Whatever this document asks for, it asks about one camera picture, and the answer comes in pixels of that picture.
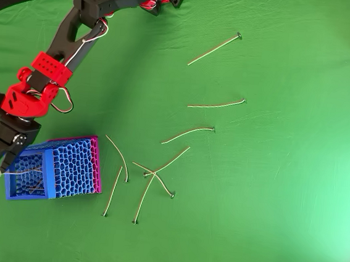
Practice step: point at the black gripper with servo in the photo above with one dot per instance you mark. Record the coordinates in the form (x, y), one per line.
(11, 130)

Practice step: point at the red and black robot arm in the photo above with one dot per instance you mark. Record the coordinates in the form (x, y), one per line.
(78, 44)

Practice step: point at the blue and magenta mesh basket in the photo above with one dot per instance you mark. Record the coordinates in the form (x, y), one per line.
(72, 167)

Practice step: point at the green cloth with black rim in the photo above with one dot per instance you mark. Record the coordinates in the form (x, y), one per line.
(251, 175)

